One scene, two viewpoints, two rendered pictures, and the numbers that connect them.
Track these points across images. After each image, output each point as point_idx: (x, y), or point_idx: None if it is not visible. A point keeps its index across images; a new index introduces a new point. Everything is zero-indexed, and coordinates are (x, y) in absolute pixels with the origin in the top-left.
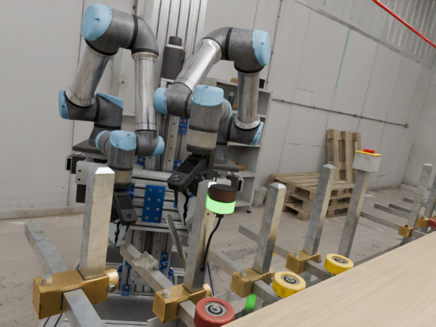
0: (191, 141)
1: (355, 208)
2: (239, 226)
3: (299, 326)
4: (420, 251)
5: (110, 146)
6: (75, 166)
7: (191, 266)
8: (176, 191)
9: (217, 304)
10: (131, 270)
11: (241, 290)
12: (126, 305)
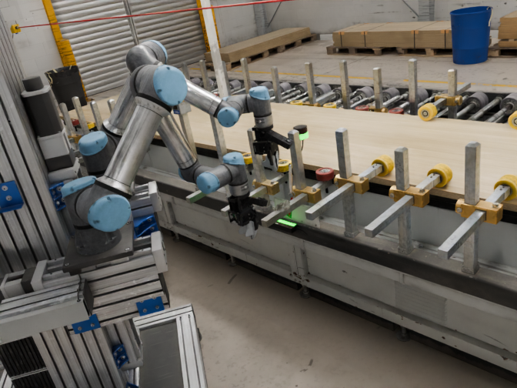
0: (271, 122)
1: (192, 138)
2: (190, 199)
3: (318, 158)
4: (210, 140)
5: (241, 167)
6: (88, 302)
7: (302, 175)
8: (271, 157)
9: (320, 171)
10: (120, 368)
11: (278, 188)
12: (151, 386)
